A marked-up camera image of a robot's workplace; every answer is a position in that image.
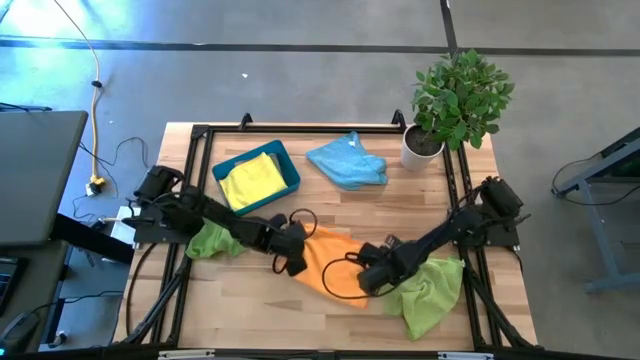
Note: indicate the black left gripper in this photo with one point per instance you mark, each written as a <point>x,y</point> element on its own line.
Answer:
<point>287,237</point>

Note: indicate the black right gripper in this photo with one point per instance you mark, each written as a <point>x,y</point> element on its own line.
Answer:
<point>390,265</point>

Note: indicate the orange microfiber towel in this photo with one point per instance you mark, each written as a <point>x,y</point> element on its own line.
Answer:
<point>325,255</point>

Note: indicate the lime green microfiber towel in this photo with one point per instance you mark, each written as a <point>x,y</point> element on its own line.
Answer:
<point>430,305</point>

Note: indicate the teal plastic bin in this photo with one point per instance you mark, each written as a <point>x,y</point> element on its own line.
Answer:
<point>292,177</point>

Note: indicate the yellow microfiber towel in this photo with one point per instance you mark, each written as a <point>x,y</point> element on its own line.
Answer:
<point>252,182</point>

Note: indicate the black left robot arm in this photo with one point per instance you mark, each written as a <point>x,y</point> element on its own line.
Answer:
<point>220,220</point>

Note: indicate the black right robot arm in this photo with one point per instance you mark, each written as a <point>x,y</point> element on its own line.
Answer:
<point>440,235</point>

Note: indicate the darker green microfiber towel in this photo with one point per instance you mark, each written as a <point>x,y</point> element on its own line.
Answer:
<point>210,245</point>

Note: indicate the blue microfiber towel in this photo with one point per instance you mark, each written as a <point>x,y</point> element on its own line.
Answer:
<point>347,165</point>

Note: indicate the white box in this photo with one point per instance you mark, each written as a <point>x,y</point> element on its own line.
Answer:
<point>120,235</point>

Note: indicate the green plant in white pot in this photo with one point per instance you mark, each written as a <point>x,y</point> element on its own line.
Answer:
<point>460,100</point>

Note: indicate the yellow power plug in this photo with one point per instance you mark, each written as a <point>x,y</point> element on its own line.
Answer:
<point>96,184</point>

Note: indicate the black desk beam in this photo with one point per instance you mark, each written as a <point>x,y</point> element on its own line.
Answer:
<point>85,237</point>

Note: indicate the blue-grey metal table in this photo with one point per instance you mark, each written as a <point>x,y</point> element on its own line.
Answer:
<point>602,240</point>

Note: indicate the dark grey desk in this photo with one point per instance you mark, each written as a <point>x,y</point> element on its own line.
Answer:
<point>45,280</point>

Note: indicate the grey flat panel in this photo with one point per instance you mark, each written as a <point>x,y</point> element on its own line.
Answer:
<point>35,175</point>

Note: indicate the black keyboard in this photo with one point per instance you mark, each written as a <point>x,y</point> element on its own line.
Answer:
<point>7,285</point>

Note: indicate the black computer mouse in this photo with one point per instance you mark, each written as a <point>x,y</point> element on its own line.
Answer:
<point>17,330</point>

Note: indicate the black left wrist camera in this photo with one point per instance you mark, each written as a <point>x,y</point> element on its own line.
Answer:
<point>296,265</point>

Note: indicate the black aluminium table frame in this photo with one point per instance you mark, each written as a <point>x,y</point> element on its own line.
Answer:
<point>300,129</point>

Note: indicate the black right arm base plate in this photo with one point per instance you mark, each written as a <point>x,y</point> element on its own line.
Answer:
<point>500,239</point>

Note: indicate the silver frame bracket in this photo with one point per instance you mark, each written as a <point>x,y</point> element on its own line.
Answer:
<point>465,355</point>
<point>185,355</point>

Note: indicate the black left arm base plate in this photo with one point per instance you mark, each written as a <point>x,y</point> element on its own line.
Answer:
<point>150,234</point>

